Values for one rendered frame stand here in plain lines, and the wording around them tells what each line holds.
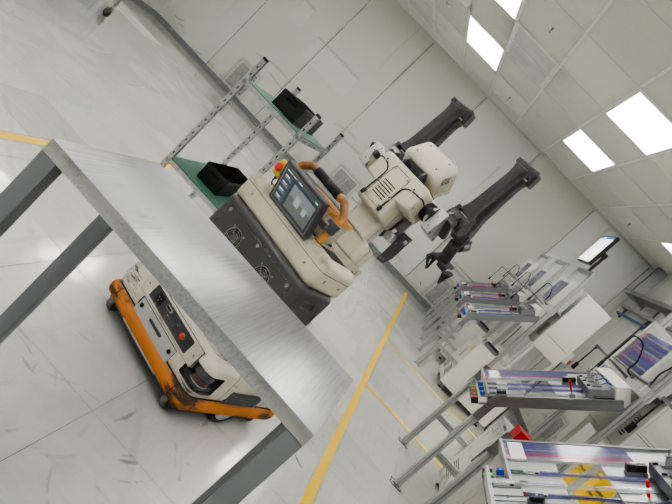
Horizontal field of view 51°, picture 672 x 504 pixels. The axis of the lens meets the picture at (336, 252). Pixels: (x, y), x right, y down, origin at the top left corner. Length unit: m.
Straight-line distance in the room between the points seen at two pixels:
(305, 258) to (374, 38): 9.28
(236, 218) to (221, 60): 9.44
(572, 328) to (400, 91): 5.50
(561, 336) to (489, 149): 4.70
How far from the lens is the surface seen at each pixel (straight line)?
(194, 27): 12.34
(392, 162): 2.90
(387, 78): 11.47
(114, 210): 1.29
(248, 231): 2.67
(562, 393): 4.20
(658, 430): 4.19
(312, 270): 2.48
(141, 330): 2.74
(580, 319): 7.31
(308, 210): 2.50
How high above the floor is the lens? 1.21
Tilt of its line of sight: 8 degrees down
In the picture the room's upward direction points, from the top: 47 degrees clockwise
